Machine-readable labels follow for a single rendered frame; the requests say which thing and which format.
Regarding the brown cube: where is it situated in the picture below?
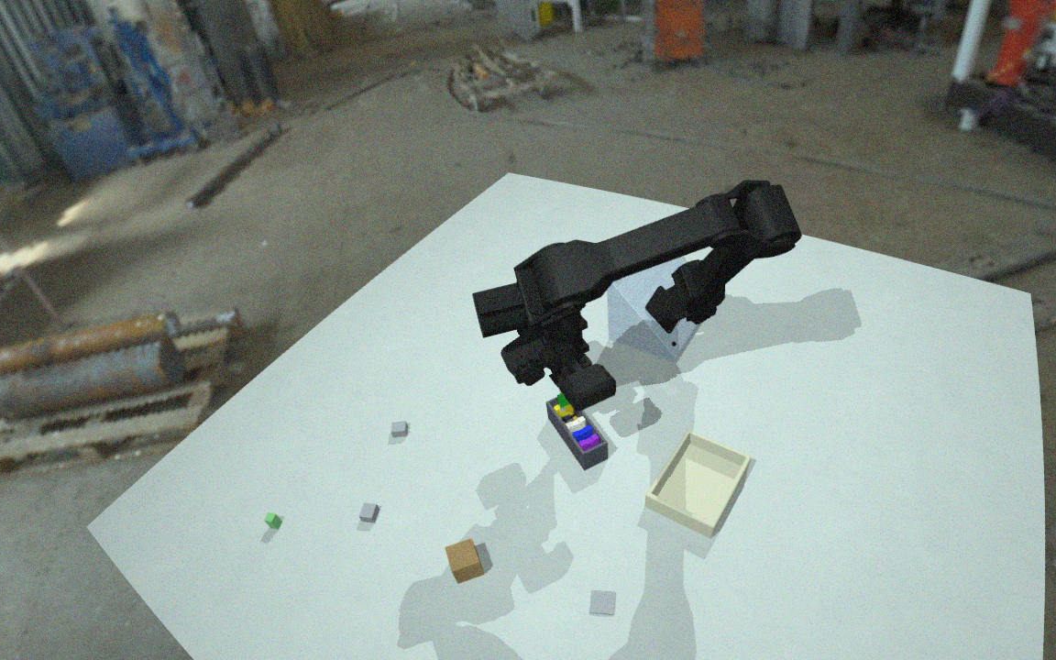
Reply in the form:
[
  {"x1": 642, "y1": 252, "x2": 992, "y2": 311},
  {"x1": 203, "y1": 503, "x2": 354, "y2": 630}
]
[{"x1": 445, "y1": 538, "x2": 485, "y2": 584}]

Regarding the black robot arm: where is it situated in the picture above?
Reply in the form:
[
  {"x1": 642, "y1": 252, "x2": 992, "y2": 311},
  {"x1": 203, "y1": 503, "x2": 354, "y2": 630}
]
[{"x1": 472, "y1": 180, "x2": 802, "y2": 386}]

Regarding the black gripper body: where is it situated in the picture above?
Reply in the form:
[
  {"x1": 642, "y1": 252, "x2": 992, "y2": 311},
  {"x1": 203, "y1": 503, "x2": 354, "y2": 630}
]
[{"x1": 536, "y1": 314, "x2": 616, "y2": 411}]

